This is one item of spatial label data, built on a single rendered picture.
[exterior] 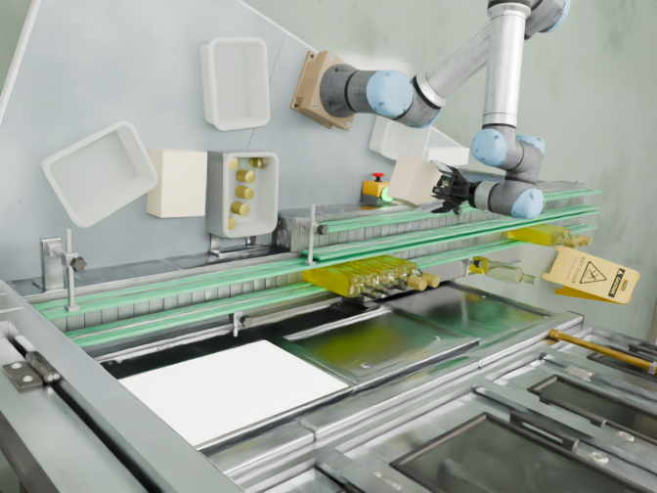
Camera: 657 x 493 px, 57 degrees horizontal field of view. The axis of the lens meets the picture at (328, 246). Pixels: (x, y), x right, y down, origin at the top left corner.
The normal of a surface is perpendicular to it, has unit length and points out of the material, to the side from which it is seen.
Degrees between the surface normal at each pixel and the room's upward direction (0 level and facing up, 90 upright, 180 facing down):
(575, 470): 90
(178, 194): 0
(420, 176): 0
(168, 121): 0
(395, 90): 9
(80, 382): 90
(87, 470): 90
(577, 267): 76
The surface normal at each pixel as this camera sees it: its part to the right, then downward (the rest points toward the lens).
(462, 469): 0.06, -0.97
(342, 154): 0.67, 0.22
